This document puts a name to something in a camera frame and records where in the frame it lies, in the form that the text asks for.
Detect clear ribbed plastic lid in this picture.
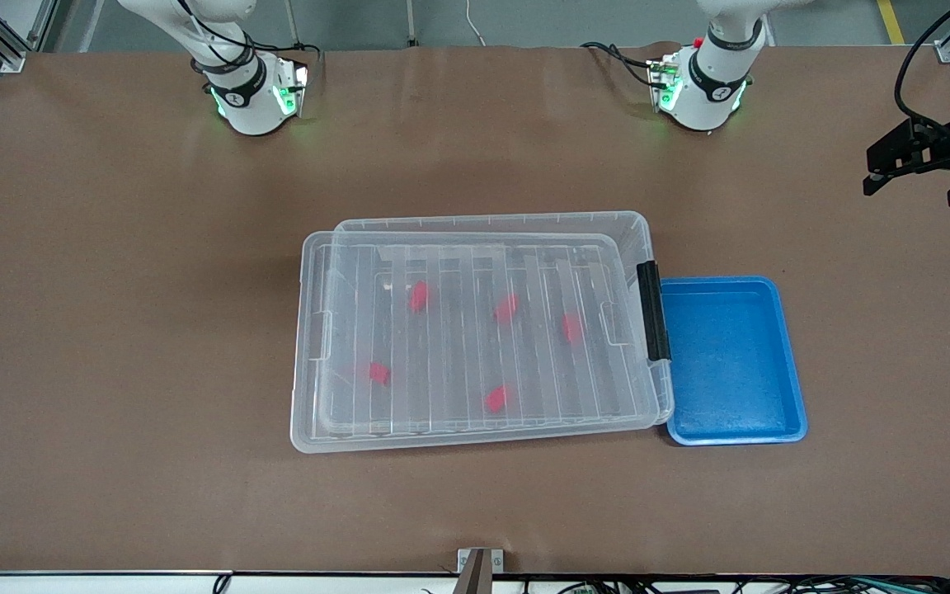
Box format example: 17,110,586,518
289,231,664,454

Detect clear plastic storage box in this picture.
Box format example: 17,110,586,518
320,210,675,430

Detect blue plastic tray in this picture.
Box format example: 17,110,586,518
658,276,809,447

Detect brown table mat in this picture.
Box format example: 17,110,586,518
0,43,950,576

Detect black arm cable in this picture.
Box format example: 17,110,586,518
894,0,950,133

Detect black box latch handle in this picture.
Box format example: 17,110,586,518
637,261,672,362

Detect black base cable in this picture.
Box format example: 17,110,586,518
581,41,661,87

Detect metal mount bracket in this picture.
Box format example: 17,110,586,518
457,548,506,594

